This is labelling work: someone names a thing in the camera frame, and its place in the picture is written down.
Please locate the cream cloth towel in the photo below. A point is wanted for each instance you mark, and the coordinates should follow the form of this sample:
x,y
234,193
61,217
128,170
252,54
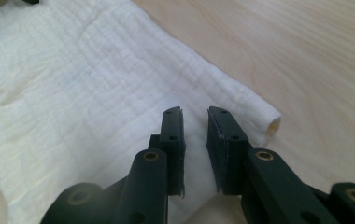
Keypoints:
x,y
73,77

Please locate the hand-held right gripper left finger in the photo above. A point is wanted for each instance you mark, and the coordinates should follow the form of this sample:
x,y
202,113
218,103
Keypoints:
x,y
174,149

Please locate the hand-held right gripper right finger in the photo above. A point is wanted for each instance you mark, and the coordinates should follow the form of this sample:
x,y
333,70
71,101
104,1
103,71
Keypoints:
x,y
227,155

